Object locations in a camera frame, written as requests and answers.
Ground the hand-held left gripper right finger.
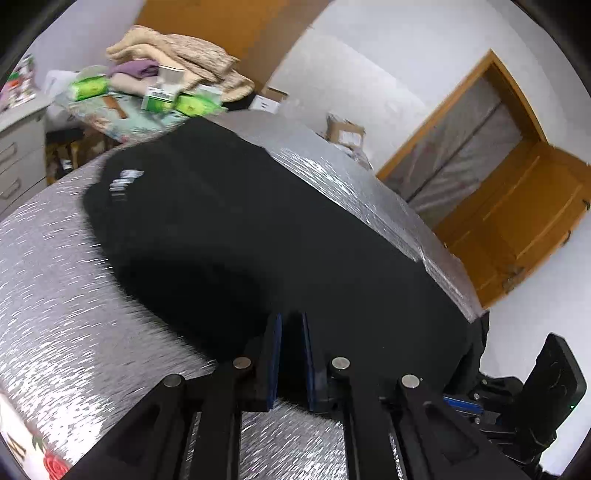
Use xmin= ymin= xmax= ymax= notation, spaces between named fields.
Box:
xmin=301 ymin=313 xmax=532 ymax=480

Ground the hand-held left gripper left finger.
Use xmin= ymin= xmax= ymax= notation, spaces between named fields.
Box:
xmin=60 ymin=314 xmax=283 ymax=480

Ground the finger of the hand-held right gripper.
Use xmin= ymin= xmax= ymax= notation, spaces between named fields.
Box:
xmin=441 ymin=392 xmax=485 ymax=418

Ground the black garment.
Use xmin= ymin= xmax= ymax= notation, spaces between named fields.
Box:
xmin=82 ymin=117 xmax=491 ymax=416

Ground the wooden door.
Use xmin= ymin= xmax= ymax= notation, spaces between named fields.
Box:
xmin=434 ymin=141 xmax=591 ymax=310

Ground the pile of white plastic bags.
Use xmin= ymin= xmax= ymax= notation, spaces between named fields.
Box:
xmin=342 ymin=143 xmax=375 ymax=171

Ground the silver quilted foil mat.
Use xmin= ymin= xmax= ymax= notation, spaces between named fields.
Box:
xmin=0 ymin=111 xmax=483 ymax=480

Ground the brown cardboard box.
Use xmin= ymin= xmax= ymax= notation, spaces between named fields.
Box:
xmin=325 ymin=113 xmax=368 ymax=148

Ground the floral bedsheet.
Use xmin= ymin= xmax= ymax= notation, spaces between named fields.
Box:
xmin=0 ymin=392 xmax=70 ymax=480

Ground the clear plastic door curtain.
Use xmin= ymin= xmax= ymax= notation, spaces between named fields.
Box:
xmin=385 ymin=74 xmax=525 ymax=227

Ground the white carton box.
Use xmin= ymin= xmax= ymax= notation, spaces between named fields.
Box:
xmin=249 ymin=88 xmax=289 ymax=114

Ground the green tissue packet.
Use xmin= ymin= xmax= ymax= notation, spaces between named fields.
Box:
xmin=175 ymin=92 xmax=225 ymax=116
xmin=69 ymin=76 xmax=112 ymax=102

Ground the white green labelled box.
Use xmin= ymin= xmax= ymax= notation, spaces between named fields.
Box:
xmin=141 ymin=85 xmax=181 ymax=114

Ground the beige floral blanket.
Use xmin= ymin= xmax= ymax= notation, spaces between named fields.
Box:
xmin=105 ymin=25 xmax=256 ymax=102

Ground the purple cloth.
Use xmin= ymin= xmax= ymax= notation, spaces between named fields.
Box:
xmin=111 ymin=59 xmax=160 ymax=79

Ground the grey drawer cabinet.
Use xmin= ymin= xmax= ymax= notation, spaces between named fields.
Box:
xmin=0 ymin=99 xmax=51 ymax=217

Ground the wooden wardrobe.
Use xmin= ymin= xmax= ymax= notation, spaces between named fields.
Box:
xmin=134 ymin=0 xmax=333 ymax=93

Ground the metal door handle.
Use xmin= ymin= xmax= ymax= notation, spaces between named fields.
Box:
xmin=501 ymin=265 xmax=525 ymax=291

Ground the wooden door frame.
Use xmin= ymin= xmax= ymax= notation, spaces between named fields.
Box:
xmin=376 ymin=50 xmax=555 ymax=185

